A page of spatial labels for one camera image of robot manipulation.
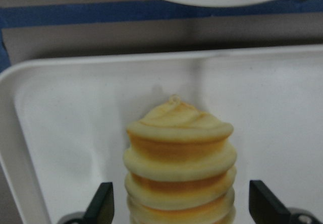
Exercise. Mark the white rectangular tray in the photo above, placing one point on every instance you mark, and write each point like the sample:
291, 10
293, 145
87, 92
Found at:
63, 122

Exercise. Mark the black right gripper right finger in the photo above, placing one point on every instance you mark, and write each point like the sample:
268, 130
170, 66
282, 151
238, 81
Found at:
264, 206

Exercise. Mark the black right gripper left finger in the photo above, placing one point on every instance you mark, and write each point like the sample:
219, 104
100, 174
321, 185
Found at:
101, 208

